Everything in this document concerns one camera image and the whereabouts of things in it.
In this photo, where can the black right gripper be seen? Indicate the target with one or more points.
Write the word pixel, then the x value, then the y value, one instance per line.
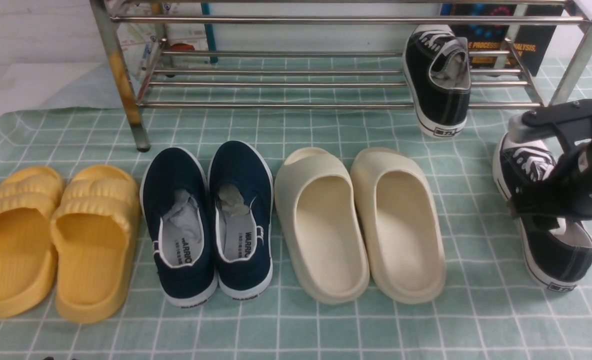
pixel 571 124

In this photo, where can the black canvas sneaker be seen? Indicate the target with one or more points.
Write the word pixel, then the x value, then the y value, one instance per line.
pixel 436 64
pixel 557 251

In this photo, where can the steel shoe rack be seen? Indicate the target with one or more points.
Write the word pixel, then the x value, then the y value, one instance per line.
pixel 499 78

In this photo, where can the right navy canvas shoe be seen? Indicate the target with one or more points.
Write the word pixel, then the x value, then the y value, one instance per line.
pixel 241 189

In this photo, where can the navy canvas shoe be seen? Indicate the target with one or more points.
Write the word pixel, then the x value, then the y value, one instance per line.
pixel 241 189
pixel 174 199

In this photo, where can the left navy canvas shoe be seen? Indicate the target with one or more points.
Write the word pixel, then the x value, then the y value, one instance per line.
pixel 174 199

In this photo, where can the dark image processing book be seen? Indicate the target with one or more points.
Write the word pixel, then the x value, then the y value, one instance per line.
pixel 531 41

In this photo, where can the green checked tablecloth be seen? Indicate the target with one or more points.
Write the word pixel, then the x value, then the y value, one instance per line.
pixel 490 309

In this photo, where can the right cream foam slide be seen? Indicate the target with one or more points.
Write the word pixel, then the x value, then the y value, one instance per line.
pixel 400 225

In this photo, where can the cream foam slide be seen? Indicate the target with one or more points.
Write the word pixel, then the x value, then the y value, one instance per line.
pixel 400 225
pixel 314 201

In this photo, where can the left cream foam slide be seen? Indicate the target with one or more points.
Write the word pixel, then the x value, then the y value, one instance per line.
pixel 314 201

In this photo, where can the white printed box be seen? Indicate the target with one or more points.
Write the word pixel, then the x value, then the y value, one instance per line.
pixel 139 40

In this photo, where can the right yellow rubber slipper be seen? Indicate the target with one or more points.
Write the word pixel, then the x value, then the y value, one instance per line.
pixel 95 231

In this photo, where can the yellow rubber slipper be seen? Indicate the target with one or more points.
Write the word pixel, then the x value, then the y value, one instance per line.
pixel 28 259
pixel 95 231

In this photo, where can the left yellow rubber slipper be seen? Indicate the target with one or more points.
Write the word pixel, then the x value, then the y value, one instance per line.
pixel 28 259

